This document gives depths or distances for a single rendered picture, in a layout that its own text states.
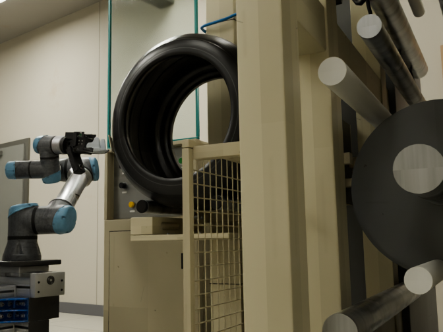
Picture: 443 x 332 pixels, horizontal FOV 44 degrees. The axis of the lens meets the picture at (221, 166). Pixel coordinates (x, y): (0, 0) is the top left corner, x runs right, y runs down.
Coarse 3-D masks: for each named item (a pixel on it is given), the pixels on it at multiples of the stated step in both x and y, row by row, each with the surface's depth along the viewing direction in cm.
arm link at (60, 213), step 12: (96, 168) 258; (72, 180) 243; (84, 180) 248; (96, 180) 259; (60, 192) 235; (72, 192) 236; (48, 204) 226; (60, 204) 223; (72, 204) 228; (36, 216) 218; (48, 216) 218; (60, 216) 218; (72, 216) 224; (36, 228) 219; (48, 228) 218; (60, 228) 218; (72, 228) 224
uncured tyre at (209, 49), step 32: (160, 64) 200; (192, 64) 208; (224, 64) 172; (128, 96) 188; (160, 96) 213; (128, 128) 202; (160, 128) 215; (128, 160) 185; (160, 160) 212; (224, 160) 168; (160, 192) 178; (224, 192) 174
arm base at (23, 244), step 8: (8, 240) 220; (16, 240) 218; (24, 240) 218; (32, 240) 221; (8, 248) 218; (16, 248) 217; (24, 248) 217; (32, 248) 219; (8, 256) 216; (16, 256) 215; (24, 256) 216; (32, 256) 218; (40, 256) 223
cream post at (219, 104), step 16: (208, 0) 223; (224, 0) 219; (208, 16) 222; (224, 16) 218; (208, 32) 221; (224, 32) 218; (224, 80) 215; (208, 96) 218; (224, 96) 214; (208, 112) 217; (224, 112) 213; (208, 128) 216; (224, 128) 213; (208, 144) 215; (208, 160) 214; (224, 224) 208; (240, 224) 206; (224, 240) 207; (240, 240) 205; (224, 256) 206; (240, 256) 204; (224, 272) 205; (240, 320) 200
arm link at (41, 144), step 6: (36, 138) 219; (42, 138) 217; (48, 138) 216; (36, 144) 217; (42, 144) 216; (48, 144) 215; (36, 150) 219; (42, 150) 217; (48, 150) 216; (42, 156) 217; (48, 156) 217; (54, 156) 218
